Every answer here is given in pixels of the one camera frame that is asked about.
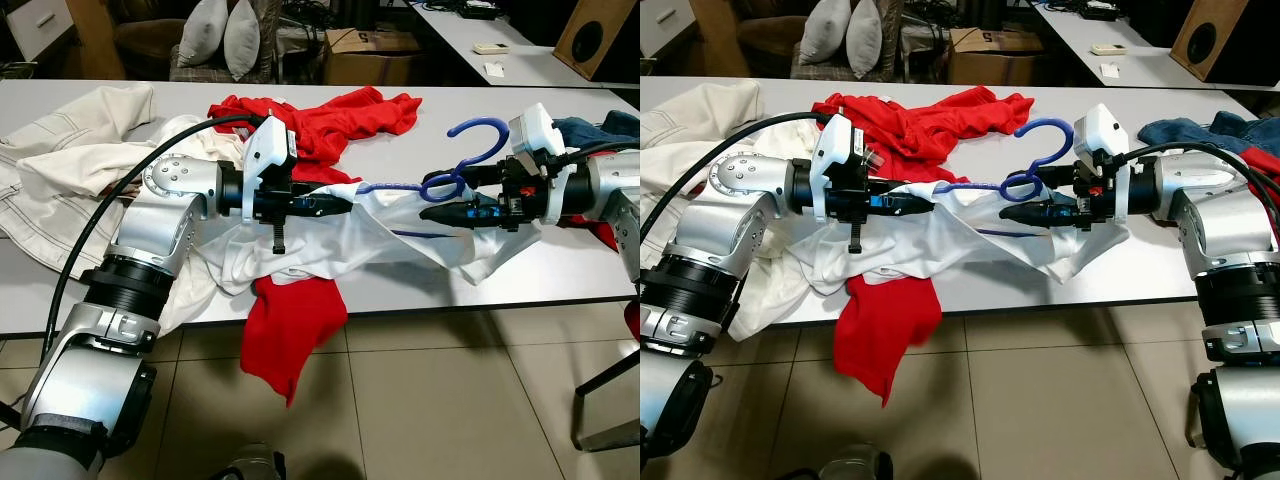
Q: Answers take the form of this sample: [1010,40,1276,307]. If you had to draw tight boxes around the brown board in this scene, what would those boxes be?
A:
[65,0,128,81]
[690,0,746,79]

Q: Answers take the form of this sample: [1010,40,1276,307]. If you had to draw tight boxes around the plain white t-shirt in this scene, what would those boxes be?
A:
[730,180,1111,341]
[150,180,546,336]

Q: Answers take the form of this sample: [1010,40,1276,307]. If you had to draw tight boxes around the open cardboard box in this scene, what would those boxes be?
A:
[322,28,423,86]
[945,27,1046,86]

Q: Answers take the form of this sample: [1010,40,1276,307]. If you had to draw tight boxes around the red polo shirt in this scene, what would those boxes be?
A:
[208,86,423,191]
[815,88,1036,191]

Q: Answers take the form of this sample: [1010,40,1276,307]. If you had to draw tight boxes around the cream denim jacket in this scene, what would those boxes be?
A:
[640,80,791,231]
[0,83,236,271]

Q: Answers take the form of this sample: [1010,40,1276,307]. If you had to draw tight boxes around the grey robot foot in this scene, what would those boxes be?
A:
[815,445,896,480]
[215,445,286,480]

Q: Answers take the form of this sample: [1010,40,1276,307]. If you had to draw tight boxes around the wooden speaker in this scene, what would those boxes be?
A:
[1170,0,1280,84]
[553,0,641,83]

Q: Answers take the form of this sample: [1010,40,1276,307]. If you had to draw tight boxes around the purple plastic hanger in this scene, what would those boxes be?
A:
[935,118,1078,241]
[355,118,506,241]

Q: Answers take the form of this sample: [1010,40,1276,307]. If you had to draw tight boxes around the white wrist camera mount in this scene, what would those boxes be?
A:
[240,113,299,223]
[507,103,573,229]
[1073,103,1136,223]
[812,112,869,223]

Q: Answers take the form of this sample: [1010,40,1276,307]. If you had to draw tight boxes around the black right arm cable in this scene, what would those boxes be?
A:
[545,138,641,166]
[1120,140,1280,216]

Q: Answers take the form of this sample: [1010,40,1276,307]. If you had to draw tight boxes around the white office table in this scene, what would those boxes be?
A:
[1030,0,1246,91]
[405,0,611,89]

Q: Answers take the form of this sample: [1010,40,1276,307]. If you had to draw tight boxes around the black table leg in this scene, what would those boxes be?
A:
[573,345,641,453]

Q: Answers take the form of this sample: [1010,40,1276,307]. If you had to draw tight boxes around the brown armchair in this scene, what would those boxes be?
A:
[735,0,906,83]
[110,0,286,83]

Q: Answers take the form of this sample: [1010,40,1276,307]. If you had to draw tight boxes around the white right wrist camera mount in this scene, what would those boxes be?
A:
[507,103,573,229]
[1073,103,1136,223]

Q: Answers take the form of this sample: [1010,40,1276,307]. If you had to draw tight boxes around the white drawer cabinet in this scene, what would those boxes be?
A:
[640,0,701,56]
[0,0,76,63]

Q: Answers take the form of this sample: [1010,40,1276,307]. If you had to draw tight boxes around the plain red shirt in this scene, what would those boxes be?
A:
[832,275,943,408]
[240,275,349,408]

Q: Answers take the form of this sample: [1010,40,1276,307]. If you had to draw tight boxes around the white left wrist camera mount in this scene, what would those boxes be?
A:
[240,113,299,223]
[812,112,869,223]

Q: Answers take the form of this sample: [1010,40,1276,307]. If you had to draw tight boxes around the blue denim jeans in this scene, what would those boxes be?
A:
[1137,110,1280,161]
[553,110,641,149]

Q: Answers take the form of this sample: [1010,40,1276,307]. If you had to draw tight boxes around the grey pillow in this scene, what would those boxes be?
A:
[845,0,886,81]
[805,0,859,69]
[222,0,263,81]
[178,0,233,69]

